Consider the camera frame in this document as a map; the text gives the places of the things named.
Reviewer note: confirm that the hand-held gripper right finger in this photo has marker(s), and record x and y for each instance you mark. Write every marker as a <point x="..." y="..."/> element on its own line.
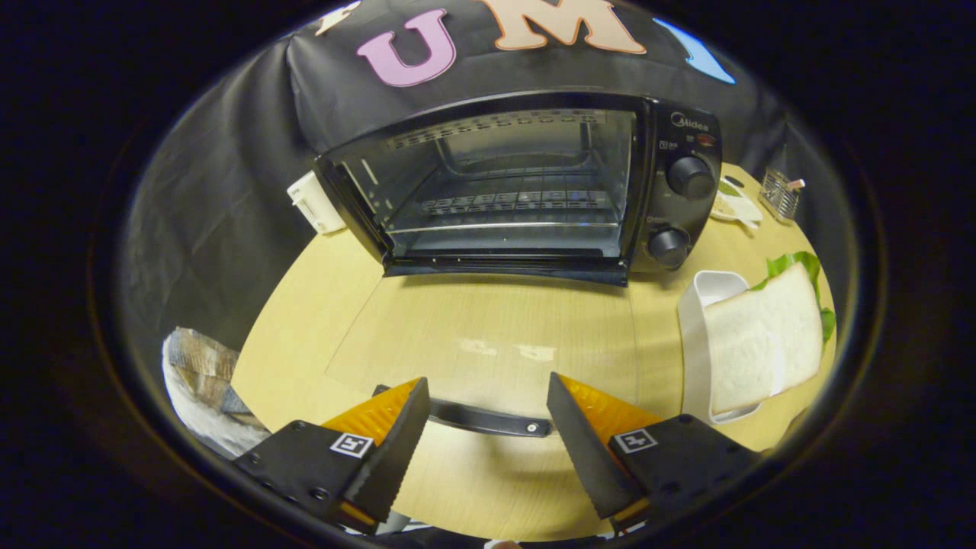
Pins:
<point x="583" y="450"/>

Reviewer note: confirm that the grey patterned cloth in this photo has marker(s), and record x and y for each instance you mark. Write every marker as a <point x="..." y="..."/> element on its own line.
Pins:
<point x="200" y="381"/>

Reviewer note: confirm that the small white plate with food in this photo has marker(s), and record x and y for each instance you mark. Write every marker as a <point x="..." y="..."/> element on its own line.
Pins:
<point x="736" y="207"/>

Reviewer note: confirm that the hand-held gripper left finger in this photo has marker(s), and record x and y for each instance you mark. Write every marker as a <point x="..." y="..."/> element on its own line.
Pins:
<point x="393" y="457"/>

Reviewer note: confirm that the black backdrop cloth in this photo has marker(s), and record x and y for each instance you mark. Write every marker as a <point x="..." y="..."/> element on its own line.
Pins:
<point x="229" y="191"/>

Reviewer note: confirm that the white rectangular dish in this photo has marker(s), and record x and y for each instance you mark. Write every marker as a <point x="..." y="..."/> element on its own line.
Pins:
<point x="695" y="335"/>

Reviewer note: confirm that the black toaster oven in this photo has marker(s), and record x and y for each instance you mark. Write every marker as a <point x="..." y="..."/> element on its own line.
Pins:
<point x="526" y="171"/>

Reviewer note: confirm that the white plastic box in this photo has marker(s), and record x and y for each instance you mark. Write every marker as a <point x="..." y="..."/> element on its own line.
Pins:
<point x="314" y="202"/>

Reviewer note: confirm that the white bread lettuce sandwich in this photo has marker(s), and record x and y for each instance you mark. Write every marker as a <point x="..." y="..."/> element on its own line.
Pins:
<point x="766" y="343"/>

